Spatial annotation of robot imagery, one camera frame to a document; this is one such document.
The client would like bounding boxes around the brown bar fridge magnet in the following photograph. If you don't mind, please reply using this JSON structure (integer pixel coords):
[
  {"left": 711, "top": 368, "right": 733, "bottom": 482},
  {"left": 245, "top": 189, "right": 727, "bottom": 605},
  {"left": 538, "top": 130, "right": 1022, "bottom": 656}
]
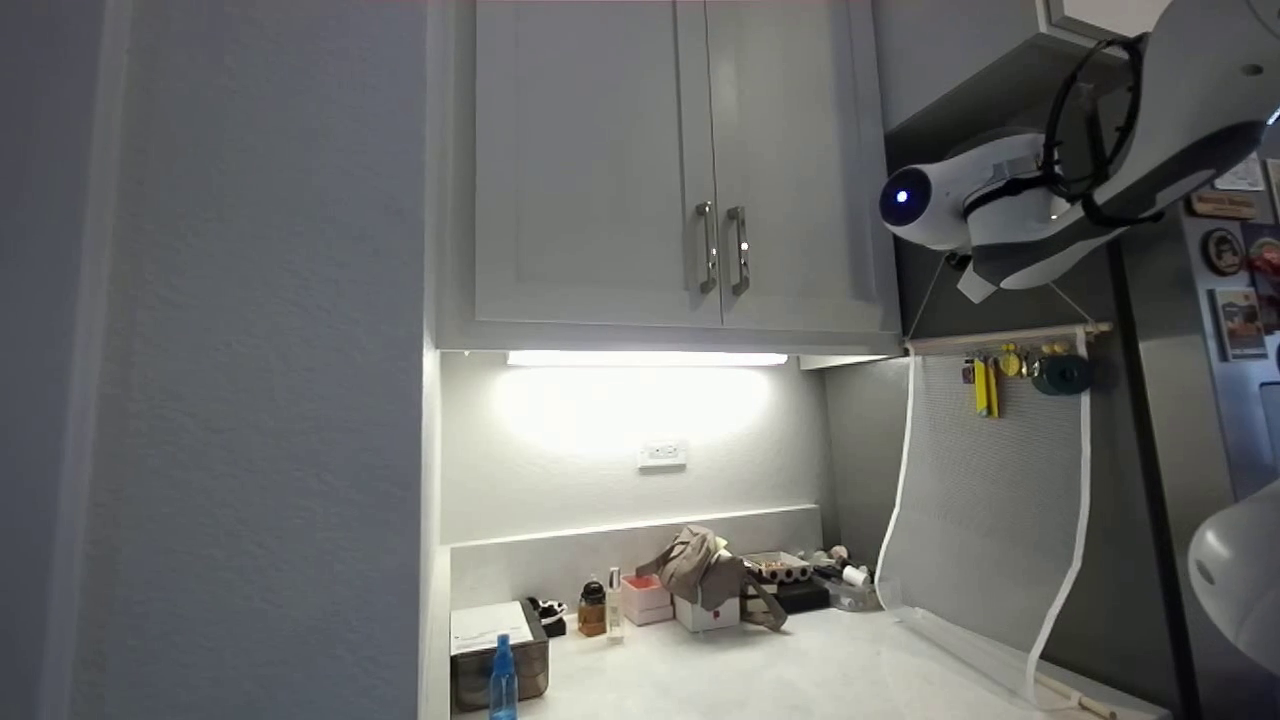
[{"left": 1190, "top": 189, "right": 1269, "bottom": 219}]

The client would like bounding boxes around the pink white box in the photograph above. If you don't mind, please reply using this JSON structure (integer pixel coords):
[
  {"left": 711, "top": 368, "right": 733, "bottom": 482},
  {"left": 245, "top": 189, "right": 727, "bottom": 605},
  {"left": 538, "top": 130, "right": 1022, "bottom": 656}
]
[{"left": 622, "top": 564, "right": 671, "bottom": 630}]

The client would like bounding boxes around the dark metal tray box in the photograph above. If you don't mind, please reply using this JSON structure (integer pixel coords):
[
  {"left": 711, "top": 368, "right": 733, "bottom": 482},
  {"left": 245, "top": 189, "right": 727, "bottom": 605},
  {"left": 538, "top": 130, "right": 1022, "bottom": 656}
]
[{"left": 449, "top": 602, "right": 548, "bottom": 711}]

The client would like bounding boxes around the silver cabinet handle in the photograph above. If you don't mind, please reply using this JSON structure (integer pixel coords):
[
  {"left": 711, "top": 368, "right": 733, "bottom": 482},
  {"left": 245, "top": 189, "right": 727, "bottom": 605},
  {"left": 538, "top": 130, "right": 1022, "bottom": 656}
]
[
  {"left": 692, "top": 199, "right": 719, "bottom": 297},
  {"left": 726, "top": 203, "right": 752, "bottom": 297}
]

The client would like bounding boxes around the yellow clip on net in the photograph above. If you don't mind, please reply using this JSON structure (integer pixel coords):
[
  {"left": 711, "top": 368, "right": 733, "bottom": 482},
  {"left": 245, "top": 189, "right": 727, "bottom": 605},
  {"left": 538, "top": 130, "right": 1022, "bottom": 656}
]
[{"left": 970, "top": 355, "right": 1006, "bottom": 419}]

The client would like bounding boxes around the round dark fridge magnet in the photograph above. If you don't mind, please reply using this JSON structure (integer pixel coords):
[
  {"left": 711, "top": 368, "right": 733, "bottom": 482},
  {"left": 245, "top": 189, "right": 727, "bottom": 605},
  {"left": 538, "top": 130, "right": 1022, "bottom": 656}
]
[{"left": 1199, "top": 230, "right": 1243, "bottom": 275}]

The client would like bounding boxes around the white upper cabinet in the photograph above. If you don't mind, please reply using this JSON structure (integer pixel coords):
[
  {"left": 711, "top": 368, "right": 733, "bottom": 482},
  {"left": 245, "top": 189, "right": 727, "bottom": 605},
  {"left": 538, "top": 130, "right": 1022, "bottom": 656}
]
[{"left": 429, "top": 0, "right": 901, "bottom": 352}]

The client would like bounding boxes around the right silver cabinet handle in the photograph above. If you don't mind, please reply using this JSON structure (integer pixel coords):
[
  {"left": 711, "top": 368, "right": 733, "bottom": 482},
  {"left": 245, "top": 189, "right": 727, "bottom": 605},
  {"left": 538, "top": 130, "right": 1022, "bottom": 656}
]
[{"left": 726, "top": 203, "right": 752, "bottom": 297}]

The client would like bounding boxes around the dark green round tag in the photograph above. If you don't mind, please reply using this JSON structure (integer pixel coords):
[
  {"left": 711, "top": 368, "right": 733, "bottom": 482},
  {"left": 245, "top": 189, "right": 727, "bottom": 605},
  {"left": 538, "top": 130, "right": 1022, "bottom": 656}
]
[{"left": 1032, "top": 352, "right": 1092, "bottom": 397}]

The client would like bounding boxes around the small black gadget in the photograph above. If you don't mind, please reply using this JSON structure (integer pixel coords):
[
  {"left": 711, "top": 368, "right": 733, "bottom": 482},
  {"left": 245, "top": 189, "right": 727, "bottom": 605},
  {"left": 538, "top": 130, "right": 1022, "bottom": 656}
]
[{"left": 523, "top": 595, "right": 569, "bottom": 637}]

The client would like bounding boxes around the blue plastic bottle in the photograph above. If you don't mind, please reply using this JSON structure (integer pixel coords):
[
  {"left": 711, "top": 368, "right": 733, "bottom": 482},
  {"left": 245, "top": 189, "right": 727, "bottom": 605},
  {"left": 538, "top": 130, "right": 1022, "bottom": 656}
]
[{"left": 490, "top": 637, "right": 519, "bottom": 720}]

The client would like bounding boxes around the brown glass jar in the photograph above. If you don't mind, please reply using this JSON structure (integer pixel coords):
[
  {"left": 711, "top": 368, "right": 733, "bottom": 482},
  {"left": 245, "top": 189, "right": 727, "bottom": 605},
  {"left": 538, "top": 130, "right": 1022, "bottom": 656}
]
[{"left": 575, "top": 581, "right": 608, "bottom": 637}]

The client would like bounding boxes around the white mesh net with rod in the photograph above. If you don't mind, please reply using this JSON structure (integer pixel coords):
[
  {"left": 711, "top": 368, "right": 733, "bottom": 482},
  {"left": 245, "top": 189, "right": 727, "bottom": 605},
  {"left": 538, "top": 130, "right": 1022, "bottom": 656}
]
[{"left": 877, "top": 261, "right": 1107, "bottom": 695}]

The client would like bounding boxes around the white wall outlet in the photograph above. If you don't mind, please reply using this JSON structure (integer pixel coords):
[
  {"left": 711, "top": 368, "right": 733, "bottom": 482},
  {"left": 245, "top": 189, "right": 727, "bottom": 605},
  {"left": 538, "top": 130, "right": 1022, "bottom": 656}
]
[{"left": 635, "top": 446, "right": 689, "bottom": 472}]

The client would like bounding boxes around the Los Angeles postcard magnet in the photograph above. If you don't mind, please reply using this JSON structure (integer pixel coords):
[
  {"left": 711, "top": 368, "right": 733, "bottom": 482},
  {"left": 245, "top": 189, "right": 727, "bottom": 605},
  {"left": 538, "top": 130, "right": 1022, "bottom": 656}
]
[{"left": 1214, "top": 287, "right": 1269, "bottom": 362}]

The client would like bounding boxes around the under-cabinet light strip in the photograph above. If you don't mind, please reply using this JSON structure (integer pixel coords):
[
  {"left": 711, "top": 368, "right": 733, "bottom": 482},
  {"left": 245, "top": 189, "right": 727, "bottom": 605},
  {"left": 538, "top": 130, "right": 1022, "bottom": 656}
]
[{"left": 505, "top": 350, "right": 790, "bottom": 368}]

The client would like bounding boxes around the stainless steel fridge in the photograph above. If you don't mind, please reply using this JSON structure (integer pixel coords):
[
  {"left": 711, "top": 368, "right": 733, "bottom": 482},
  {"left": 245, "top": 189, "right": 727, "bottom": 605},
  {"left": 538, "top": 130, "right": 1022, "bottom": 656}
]
[{"left": 820, "top": 0, "right": 1280, "bottom": 720}]

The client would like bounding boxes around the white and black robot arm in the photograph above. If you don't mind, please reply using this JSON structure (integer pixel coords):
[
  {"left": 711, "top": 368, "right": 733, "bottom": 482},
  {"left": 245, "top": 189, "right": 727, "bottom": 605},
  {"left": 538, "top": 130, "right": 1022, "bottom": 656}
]
[{"left": 880, "top": 0, "right": 1277, "bottom": 674}]

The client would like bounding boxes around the left silver cabinet handle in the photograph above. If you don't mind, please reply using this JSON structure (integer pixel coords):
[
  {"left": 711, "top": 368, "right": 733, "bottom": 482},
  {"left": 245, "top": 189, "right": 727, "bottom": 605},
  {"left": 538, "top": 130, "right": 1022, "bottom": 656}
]
[{"left": 692, "top": 199, "right": 719, "bottom": 297}]

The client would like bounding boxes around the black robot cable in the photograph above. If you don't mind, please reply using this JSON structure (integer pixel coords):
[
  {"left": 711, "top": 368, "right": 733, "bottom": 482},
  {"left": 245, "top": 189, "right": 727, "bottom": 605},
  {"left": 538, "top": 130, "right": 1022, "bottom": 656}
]
[{"left": 1042, "top": 33, "right": 1153, "bottom": 230}]

